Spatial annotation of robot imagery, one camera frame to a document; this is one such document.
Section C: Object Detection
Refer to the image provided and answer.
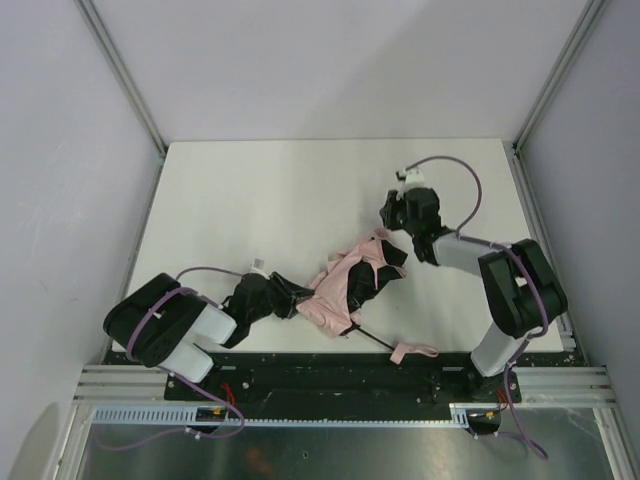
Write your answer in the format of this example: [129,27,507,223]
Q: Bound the pink and black folding umbrella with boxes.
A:
[296,228,408,338]

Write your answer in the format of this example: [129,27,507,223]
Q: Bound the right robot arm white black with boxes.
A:
[380,187,568,377]

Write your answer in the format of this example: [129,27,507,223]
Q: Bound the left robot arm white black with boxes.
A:
[103,271,314,383]

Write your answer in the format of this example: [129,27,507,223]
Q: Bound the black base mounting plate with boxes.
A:
[164,353,521,419]

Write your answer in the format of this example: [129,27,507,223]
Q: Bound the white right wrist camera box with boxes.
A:
[395,167,425,190]

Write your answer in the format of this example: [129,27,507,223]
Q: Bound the grey slotted cable duct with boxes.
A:
[91,404,469,429]

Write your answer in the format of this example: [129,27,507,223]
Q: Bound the aluminium frame rail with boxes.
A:
[515,367,616,408]

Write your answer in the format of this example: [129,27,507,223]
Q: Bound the right aluminium corner post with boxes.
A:
[512,0,610,154]

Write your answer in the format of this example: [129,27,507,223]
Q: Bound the aluminium corner post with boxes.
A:
[512,0,610,154]
[74,0,168,159]

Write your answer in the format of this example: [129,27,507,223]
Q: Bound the left aluminium corner post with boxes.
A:
[74,0,168,159]

